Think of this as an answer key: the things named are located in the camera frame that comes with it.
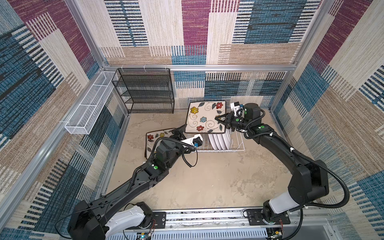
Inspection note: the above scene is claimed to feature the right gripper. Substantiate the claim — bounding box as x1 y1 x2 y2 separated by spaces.
215 110 251 131

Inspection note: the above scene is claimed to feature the floral square plate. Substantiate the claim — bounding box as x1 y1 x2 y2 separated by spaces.
145 128 183 162
185 101 226 134

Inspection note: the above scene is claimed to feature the white round plate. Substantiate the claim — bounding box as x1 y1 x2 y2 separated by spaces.
209 134 219 151
214 134 223 151
223 129 232 150
218 134 227 150

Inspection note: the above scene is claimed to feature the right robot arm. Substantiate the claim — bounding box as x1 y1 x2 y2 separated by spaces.
215 103 329 224

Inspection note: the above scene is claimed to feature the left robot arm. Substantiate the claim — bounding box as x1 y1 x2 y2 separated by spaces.
67 126 203 240

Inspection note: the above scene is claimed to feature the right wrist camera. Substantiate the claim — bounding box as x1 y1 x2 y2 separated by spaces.
230 102 244 117

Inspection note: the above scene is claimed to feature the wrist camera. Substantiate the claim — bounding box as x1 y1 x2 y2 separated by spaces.
230 102 244 117
192 134 204 148

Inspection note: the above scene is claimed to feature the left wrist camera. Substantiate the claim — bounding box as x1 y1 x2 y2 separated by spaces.
192 134 204 148

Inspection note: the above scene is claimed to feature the white wire dish rack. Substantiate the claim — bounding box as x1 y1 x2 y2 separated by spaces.
185 100 233 151

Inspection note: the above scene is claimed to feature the black wire shelf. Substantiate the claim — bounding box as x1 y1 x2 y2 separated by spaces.
112 68 175 114

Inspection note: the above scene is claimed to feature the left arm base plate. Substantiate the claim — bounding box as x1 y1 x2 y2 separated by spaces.
143 212 167 230

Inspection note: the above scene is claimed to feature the white mesh wall basket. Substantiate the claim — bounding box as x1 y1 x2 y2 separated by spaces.
65 72 115 135

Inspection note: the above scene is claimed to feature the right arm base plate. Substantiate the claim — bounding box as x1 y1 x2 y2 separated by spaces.
243 208 291 226

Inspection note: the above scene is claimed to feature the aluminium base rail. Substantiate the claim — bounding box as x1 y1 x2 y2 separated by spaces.
106 207 341 240

